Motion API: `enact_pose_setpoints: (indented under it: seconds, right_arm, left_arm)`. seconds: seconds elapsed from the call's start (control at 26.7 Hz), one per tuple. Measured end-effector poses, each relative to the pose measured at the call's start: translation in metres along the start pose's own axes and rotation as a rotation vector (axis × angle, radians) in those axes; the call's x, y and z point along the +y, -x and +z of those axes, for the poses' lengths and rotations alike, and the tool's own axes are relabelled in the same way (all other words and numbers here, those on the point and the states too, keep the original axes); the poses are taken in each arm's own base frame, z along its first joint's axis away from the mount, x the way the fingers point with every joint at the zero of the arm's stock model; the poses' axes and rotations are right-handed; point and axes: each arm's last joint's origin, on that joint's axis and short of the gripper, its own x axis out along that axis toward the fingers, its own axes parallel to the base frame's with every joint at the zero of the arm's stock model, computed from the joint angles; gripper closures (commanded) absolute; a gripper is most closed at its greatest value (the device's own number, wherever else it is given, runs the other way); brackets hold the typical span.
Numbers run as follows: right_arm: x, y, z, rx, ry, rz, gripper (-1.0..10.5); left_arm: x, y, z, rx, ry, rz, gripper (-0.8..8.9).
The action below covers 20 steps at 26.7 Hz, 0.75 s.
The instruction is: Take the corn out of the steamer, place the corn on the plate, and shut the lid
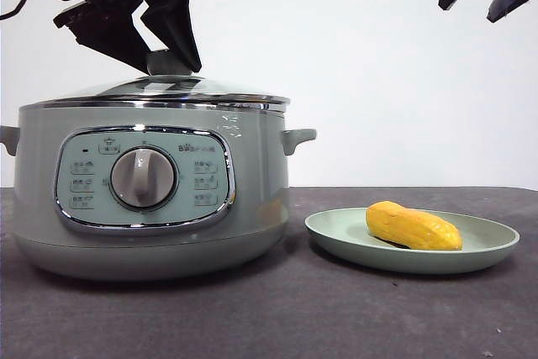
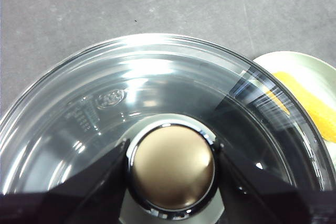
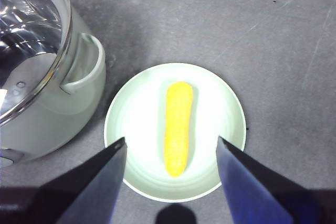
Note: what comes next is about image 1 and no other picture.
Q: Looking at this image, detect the glass lid with green knob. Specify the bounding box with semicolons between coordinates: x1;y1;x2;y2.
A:
45;50;291;111

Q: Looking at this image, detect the yellow corn cob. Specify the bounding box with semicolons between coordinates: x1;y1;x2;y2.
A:
364;202;463;251

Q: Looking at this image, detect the pale green electric steamer pot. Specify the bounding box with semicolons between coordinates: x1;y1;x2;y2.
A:
0;102;319;282

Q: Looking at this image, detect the pale green round plate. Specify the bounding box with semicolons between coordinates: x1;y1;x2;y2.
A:
304;207;521;275

